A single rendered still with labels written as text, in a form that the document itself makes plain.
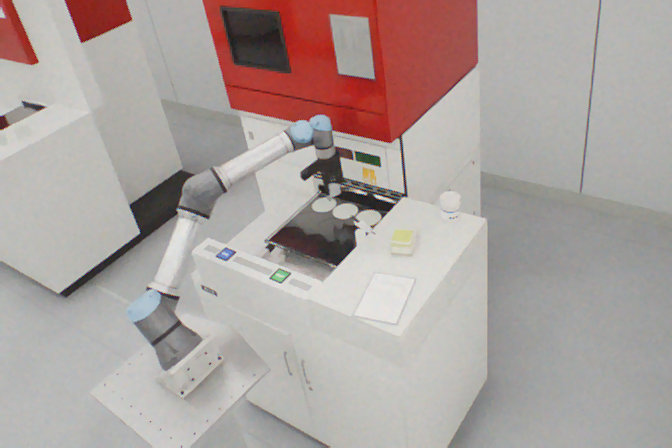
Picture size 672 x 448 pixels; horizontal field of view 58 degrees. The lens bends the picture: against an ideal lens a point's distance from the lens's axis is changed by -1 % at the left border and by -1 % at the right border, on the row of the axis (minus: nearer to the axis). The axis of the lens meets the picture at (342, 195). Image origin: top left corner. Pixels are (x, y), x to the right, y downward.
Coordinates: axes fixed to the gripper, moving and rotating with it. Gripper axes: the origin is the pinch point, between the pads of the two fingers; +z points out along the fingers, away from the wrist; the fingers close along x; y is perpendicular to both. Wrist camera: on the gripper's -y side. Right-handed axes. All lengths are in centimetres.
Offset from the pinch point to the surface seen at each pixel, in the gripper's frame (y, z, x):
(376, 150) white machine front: 21.3, -17.4, 1.0
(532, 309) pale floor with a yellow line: 91, 97, 13
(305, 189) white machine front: -9.6, 12.1, 27.8
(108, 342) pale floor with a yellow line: -132, 97, 42
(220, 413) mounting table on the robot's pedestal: -42, 15, -80
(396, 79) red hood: 31, -47, -4
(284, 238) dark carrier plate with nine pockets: -19.2, 7.4, -10.7
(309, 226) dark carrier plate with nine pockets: -9.1, 7.4, -5.9
